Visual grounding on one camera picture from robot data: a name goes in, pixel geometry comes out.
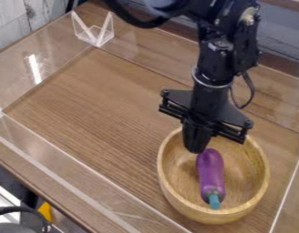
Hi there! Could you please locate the black cable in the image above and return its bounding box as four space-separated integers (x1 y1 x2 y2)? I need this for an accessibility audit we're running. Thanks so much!
0 206 54 233

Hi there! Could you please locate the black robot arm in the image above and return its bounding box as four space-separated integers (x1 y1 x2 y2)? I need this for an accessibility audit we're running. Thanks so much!
102 0 260 153

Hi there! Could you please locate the clear acrylic tray wall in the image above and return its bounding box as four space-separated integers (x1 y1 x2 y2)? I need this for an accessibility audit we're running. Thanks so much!
0 111 191 233

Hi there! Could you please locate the clear acrylic corner bracket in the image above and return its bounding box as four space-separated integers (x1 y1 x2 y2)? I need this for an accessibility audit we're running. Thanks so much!
70 12 114 47

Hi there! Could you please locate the brown wooden bowl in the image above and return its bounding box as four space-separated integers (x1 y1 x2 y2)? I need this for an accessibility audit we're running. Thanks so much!
156 128 270 225

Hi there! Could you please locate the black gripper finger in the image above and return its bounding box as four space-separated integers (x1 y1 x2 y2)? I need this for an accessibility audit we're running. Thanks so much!
196 125 216 153
183 120 197 153

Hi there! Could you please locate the purple toy eggplant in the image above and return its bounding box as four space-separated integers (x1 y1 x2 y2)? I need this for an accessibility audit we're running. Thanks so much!
196 148 225 210

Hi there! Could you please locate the yellow black device corner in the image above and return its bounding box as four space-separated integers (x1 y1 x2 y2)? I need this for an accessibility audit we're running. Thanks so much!
33 201 72 233

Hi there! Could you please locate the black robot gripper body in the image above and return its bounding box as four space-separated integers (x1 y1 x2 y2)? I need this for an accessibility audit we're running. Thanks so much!
159 83 252 144

